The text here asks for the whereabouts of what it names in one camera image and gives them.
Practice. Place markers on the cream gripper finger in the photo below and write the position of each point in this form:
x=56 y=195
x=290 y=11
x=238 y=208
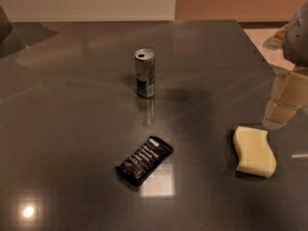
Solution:
x=288 y=95

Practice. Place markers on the black rxbar chocolate wrapper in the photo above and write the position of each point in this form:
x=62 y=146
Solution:
x=140 y=164

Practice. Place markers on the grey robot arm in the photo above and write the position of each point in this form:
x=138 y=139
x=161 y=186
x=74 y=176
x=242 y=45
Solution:
x=295 y=41

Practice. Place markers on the yellow curved sponge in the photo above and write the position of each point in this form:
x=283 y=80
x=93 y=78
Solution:
x=254 y=154

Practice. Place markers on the silver energy drink can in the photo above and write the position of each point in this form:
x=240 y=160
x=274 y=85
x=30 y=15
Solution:
x=145 y=72

